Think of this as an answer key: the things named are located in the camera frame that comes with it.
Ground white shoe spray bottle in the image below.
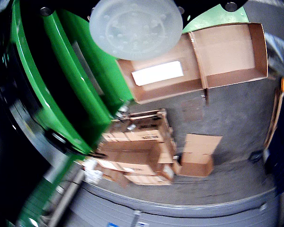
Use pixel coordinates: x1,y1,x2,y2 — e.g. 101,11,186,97
89,0,184,61

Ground flat white box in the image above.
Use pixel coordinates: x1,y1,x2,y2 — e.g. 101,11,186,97
131,61,185,87

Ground long cardboard box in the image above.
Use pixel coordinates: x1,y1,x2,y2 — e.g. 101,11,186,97
97,141,175,166

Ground cardboard box printed BS-52M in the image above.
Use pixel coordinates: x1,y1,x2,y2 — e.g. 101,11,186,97
126,115,173,144

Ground open flattened cardboard box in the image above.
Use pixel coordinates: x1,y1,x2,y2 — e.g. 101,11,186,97
178,133,223,178

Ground divided cardboard box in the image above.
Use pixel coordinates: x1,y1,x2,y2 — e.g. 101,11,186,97
115,22,269,105

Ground green metal shelf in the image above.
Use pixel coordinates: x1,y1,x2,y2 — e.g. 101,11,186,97
4,0,136,227

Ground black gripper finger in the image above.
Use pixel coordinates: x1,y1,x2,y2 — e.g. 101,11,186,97
174,0,249,33
21,0,102,24

